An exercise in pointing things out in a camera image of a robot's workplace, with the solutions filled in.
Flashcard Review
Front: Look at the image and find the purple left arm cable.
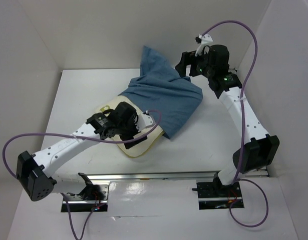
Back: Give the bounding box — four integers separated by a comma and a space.
2, 109, 162, 240

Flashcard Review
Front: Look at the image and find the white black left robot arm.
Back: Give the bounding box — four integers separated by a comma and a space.
16, 101, 155, 202

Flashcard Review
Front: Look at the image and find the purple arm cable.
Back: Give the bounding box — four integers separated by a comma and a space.
200, 20, 269, 228
2, 109, 162, 240

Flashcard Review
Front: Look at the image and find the cream quilted pillow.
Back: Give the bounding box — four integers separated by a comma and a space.
94, 95, 164, 158

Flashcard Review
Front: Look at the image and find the aluminium front rail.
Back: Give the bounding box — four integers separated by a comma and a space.
33, 169, 269, 182

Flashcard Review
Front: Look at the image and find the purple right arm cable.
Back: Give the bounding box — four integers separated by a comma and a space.
200, 20, 269, 228

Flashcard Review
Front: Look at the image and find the aluminium right side rail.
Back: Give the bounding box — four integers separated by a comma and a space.
228, 67, 269, 178

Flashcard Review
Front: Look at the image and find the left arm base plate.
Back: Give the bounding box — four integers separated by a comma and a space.
61, 181, 110, 213

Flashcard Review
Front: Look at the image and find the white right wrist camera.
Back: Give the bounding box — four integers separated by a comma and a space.
195, 34, 213, 57

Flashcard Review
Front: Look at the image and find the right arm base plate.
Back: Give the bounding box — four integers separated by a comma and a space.
192, 182, 244, 210

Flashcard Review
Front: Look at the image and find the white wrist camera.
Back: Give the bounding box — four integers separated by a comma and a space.
195, 34, 213, 57
135, 111, 155, 133

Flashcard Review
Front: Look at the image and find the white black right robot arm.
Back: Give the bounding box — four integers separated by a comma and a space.
175, 44, 280, 196

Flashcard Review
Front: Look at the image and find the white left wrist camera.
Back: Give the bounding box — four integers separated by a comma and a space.
135, 111, 155, 133

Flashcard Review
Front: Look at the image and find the aluminium rail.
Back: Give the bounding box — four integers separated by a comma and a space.
228, 67, 269, 178
33, 169, 269, 182

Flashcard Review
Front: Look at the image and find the blue pillowcase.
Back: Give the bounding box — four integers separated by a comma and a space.
121, 46, 203, 139

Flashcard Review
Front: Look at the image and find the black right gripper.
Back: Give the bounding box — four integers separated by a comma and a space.
175, 46, 214, 79

